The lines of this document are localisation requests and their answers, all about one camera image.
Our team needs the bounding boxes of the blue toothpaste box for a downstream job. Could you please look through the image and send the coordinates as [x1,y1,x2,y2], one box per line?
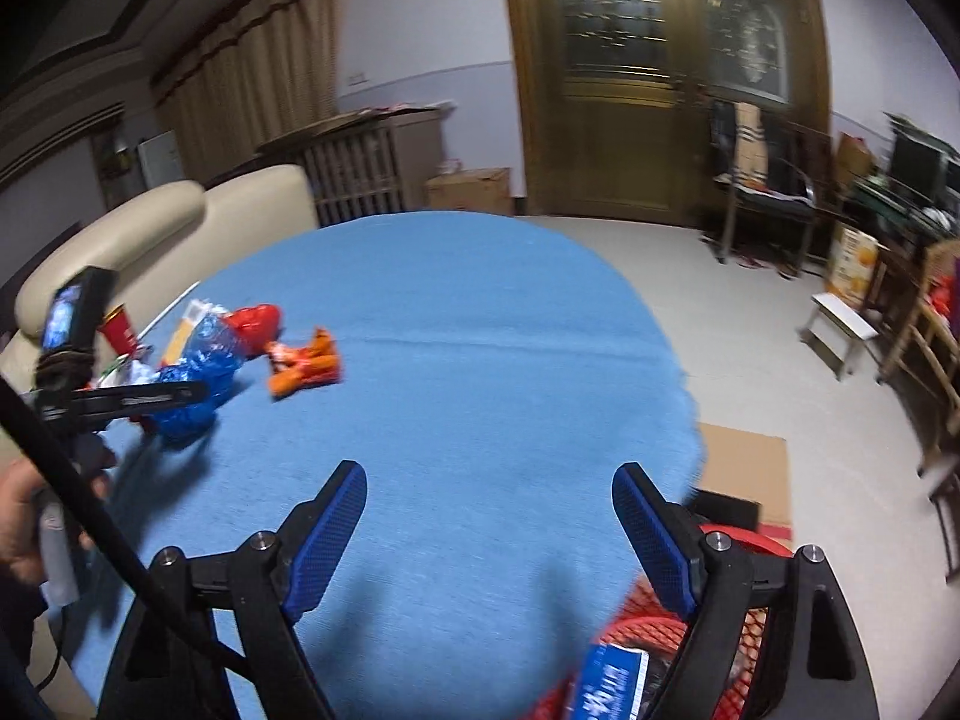
[565,644,649,720]

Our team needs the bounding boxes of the blue plastic bag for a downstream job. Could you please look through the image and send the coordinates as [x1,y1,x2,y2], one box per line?
[138,312,249,447]

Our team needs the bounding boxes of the red plastic bag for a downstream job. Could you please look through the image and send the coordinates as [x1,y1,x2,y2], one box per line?
[223,304,281,358]

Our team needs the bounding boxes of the orange snack wrapper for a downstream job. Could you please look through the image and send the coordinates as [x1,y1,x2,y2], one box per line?
[265,328,342,400]

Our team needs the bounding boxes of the person left hand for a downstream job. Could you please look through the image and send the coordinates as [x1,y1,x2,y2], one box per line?
[0,455,114,589]

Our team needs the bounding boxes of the red paper cup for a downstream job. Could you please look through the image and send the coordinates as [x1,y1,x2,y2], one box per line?
[99,304,139,356]

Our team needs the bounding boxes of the flat cardboard sheet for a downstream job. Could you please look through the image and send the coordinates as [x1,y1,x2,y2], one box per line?
[698,422,794,546]

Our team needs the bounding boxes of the white stick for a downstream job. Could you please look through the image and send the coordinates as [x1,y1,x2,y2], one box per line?
[137,281,200,341]

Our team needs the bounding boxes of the beige leather sofa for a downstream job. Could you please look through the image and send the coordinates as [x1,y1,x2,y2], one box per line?
[2,164,317,392]

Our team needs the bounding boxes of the white small stool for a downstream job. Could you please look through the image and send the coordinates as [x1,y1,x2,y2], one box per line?
[797,293,878,380]

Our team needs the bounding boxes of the blue table cloth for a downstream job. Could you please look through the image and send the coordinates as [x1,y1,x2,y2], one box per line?
[107,211,704,718]

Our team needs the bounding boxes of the wooden chair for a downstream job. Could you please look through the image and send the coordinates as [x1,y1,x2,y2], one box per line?
[877,238,958,478]

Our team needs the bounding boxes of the orange fruit carton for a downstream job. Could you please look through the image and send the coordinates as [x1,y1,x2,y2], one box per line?
[823,224,878,310]

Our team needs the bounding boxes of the wooden radiator cabinet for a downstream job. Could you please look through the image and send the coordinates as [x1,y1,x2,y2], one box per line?
[257,106,446,226]

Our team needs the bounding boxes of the beige curtain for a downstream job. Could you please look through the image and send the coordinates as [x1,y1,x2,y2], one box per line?
[151,0,345,182]

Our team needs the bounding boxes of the dark metal chair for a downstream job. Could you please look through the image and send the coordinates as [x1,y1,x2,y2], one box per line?
[708,99,836,278]

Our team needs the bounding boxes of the brown cardboard box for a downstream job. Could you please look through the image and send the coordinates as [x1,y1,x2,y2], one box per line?
[427,167,514,216]

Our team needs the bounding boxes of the wooden double door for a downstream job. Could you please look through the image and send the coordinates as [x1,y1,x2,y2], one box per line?
[506,0,832,224]

